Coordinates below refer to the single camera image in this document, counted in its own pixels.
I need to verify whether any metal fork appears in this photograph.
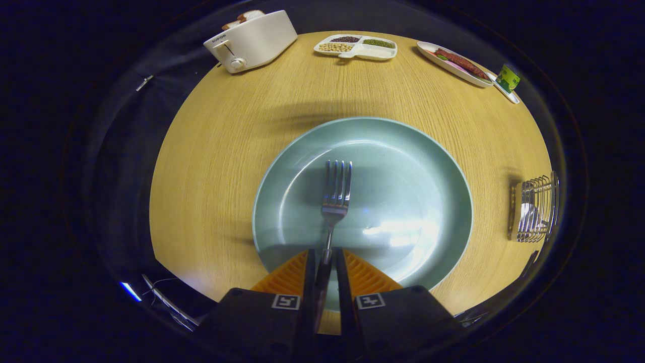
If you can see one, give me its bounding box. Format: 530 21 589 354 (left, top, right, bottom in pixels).
315 160 353 328

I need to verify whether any brown meat piece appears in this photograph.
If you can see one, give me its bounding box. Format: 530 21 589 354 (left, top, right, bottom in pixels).
434 48 489 80

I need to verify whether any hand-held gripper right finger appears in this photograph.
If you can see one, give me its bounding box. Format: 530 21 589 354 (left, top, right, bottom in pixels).
335 248 464 359

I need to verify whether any white divided dish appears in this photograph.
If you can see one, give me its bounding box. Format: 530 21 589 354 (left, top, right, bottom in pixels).
313 34 398 62

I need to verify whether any white laptop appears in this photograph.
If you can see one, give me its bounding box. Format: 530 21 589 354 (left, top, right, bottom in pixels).
141 274 200 328

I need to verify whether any green label drink bottle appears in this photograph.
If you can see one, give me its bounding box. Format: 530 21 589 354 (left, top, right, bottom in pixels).
495 64 521 94

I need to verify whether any metal spoon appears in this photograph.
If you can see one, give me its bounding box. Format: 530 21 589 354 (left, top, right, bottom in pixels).
519 202 541 236

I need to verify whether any white food plate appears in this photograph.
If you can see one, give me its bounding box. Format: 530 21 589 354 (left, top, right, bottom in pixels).
416 41 494 88

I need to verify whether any white square coaster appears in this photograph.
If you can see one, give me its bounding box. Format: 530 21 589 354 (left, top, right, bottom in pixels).
486 72 520 104

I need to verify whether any white toaster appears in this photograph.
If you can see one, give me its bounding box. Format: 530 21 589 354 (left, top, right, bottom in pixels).
203 10 298 75

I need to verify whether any light green plate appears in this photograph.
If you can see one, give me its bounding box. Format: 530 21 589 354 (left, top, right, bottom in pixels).
252 117 474 312

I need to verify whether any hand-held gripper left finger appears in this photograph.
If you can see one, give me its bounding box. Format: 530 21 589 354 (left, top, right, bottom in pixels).
194 249 323 354

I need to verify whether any metal wire basket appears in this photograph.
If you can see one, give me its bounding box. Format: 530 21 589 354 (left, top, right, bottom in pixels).
507 171 561 244

